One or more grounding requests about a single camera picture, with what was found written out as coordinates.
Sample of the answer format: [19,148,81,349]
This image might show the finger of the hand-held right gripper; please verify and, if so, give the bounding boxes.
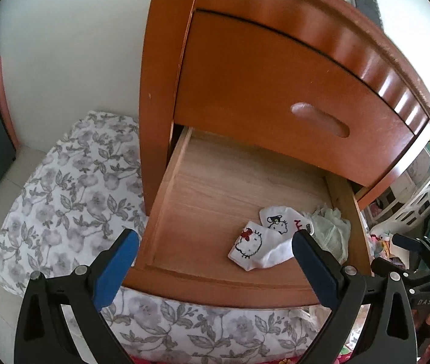
[393,233,430,262]
[372,257,413,285]

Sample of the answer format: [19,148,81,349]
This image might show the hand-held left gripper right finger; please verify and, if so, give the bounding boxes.
[292,229,418,364]

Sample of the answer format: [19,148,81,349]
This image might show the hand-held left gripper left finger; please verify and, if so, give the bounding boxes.
[14,228,140,364]

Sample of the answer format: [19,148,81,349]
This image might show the light green cloth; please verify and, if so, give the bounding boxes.
[308,204,351,264]

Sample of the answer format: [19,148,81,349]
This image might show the white garment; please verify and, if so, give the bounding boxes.
[289,305,324,332]

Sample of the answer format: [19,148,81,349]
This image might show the white sock black cat print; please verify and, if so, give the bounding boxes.
[259,205,316,236]

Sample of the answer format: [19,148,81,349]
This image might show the white sock red bow print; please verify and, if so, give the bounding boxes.
[229,220,295,271]

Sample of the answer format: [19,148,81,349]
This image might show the wooden drawer with clothes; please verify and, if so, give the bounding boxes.
[122,127,373,308]

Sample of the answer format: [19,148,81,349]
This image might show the white cutout shelf unit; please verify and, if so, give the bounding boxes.
[367,136,430,236]

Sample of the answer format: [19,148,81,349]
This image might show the grey floral quilt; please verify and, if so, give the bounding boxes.
[0,111,352,361]

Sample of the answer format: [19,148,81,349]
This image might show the plain wooden nightstand drawer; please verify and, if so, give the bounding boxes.
[173,9,420,188]

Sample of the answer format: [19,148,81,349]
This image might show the brown wooden nightstand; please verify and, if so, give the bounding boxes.
[139,0,430,221]

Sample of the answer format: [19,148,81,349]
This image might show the black flat device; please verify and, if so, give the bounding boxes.
[346,0,384,31]

